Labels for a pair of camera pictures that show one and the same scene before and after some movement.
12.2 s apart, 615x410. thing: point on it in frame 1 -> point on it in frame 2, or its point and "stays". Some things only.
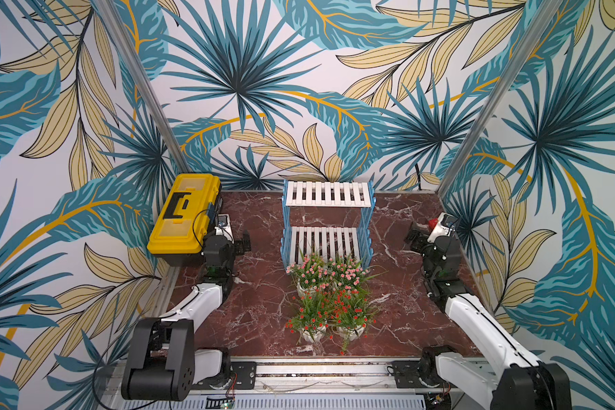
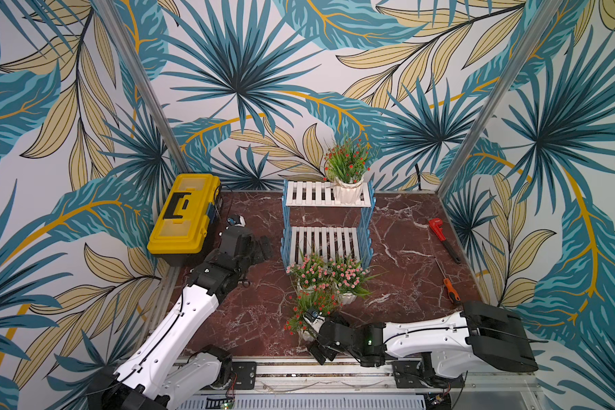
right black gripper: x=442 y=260 -> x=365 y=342
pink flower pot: x=348 y=273 stays
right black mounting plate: x=406 y=376 stays
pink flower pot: x=313 y=273 stays
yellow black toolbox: x=190 y=212 stays
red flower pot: x=348 y=311 -> x=346 y=164
